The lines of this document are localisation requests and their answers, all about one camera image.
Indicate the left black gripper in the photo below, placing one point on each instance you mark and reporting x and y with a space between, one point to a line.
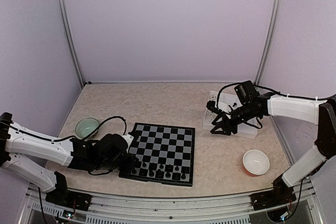
127 168

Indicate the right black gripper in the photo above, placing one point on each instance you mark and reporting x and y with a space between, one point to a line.
227 124

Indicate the black grey chessboard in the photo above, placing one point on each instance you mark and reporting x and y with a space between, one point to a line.
164 144

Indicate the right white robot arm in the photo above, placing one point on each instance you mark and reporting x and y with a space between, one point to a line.
307 125

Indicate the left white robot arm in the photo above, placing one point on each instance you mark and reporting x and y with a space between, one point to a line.
96 157

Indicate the white chess pieces pile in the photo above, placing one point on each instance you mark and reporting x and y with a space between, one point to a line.
211 115

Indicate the white plastic piece tray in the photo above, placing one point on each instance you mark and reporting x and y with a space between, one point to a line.
225 103

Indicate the white orange bowl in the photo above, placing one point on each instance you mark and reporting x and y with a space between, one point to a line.
255 163

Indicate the green glass bowl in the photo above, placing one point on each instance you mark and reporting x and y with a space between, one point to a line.
87 126

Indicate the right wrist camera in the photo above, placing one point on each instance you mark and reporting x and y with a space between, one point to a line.
211 106

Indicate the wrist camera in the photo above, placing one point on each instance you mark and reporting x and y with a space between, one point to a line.
211 106
130 137

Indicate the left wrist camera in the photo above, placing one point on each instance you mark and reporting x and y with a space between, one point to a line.
130 137

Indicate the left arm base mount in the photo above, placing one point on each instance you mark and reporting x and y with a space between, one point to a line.
70 199

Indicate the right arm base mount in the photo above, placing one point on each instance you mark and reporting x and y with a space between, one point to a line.
268 199

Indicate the right aluminium frame post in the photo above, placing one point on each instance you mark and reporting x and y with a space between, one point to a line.
269 37

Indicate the aluminium frame post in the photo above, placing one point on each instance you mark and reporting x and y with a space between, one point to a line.
269 37
70 43

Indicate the aluminium front rail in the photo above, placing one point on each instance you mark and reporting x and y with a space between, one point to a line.
105 208

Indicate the left aluminium frame post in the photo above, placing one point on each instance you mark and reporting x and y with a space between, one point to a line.
70 43

